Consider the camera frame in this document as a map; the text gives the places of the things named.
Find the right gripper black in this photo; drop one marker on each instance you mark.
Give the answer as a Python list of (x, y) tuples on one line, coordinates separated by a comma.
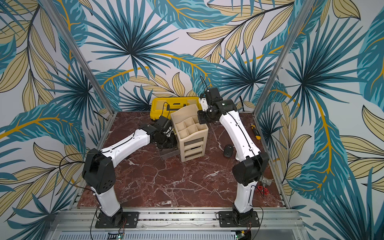
[(202, 117)]

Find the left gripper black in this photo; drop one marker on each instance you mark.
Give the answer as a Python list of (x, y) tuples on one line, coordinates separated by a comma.
[(172, 143)]

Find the beige drawer organizer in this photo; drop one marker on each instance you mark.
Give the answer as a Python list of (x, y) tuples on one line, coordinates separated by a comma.
[(191, 135)]

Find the black computer mouse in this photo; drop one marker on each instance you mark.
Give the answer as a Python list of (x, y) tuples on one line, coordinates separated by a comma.
[(228, 151)]

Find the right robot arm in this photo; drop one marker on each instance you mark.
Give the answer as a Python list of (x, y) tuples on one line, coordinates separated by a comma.
[(252, 162)]

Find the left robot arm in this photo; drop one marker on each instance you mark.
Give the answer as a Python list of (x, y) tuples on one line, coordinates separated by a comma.
[(99, 170)]

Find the yellow black toolbox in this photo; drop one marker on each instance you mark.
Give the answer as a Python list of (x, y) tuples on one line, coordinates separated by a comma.
[(166, 106)]

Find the yellow black screwdriver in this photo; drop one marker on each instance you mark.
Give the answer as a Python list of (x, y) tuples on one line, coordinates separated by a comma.
[(256, 132)]

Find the red small object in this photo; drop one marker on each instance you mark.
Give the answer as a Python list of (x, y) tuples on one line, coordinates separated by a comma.
[(263, 191)]

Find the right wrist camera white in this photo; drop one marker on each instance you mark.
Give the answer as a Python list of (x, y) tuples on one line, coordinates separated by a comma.
[(204, 104)]

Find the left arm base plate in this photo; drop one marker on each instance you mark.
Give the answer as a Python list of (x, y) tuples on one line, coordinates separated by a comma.
[(127, 220)]

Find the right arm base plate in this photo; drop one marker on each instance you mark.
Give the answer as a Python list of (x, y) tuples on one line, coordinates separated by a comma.
[(234, 219)]

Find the right aluminium corner post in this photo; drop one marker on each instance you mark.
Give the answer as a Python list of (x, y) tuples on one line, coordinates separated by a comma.
[(299, 21)]

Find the aluminium corner post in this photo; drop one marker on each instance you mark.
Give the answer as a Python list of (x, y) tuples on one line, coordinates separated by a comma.
[(59, 22), (299, 21)]

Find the aluminium front rail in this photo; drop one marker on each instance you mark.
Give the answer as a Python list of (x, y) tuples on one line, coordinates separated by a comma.
[(180, 224)]

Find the left aluminium corner post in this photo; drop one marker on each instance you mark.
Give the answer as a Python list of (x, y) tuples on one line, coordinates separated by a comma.
[(59, 22)]

